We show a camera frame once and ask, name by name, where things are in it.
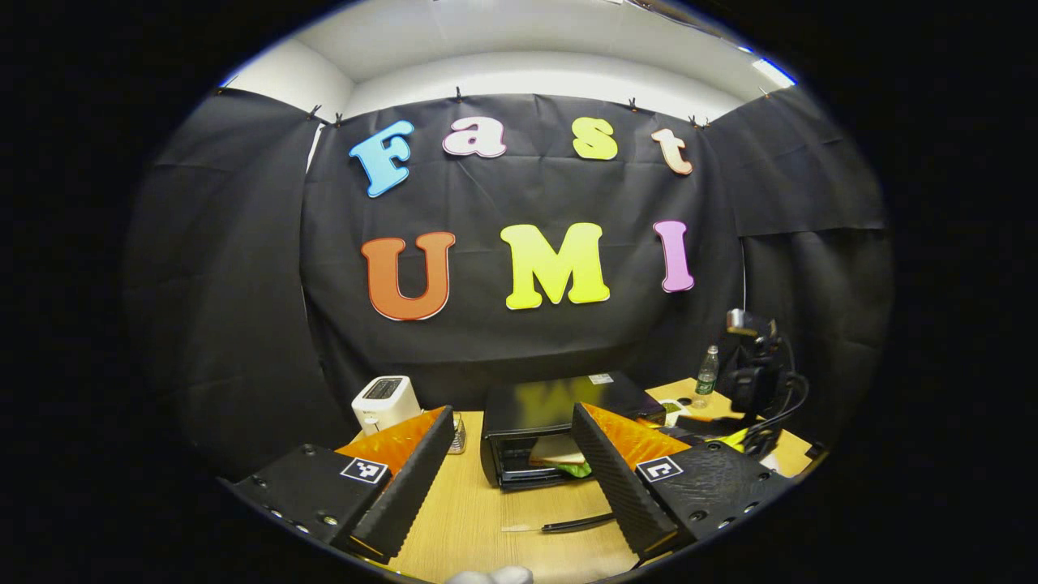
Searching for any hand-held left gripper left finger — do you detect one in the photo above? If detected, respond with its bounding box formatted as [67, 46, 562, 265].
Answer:
[231, 406, 457, 562]

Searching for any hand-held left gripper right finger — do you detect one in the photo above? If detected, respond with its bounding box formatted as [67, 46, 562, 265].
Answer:
[572, 402, 794, 562]

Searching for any white bread slice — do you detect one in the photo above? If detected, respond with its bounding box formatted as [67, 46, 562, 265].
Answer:
[529, 434, 586, 469]

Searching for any black electric oven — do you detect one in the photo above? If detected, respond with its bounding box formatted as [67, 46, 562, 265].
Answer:
[480, 371, 667, 536]

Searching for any clear plastic water bottle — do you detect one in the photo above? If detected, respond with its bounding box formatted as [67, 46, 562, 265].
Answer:
[695, 346, 721, 409]

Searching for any white toaster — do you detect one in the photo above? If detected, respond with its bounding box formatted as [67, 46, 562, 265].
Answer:
[351, 376, 422, 436]

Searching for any black backdrop cloth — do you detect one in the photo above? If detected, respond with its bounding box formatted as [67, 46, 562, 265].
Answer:
[122, 85, 897, 479]

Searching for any ceiling light panel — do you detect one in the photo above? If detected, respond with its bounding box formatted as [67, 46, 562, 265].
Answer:
[750, 57, 797, 87]

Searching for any black cable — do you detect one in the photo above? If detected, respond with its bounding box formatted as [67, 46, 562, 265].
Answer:
[742, 371, 812, 459]

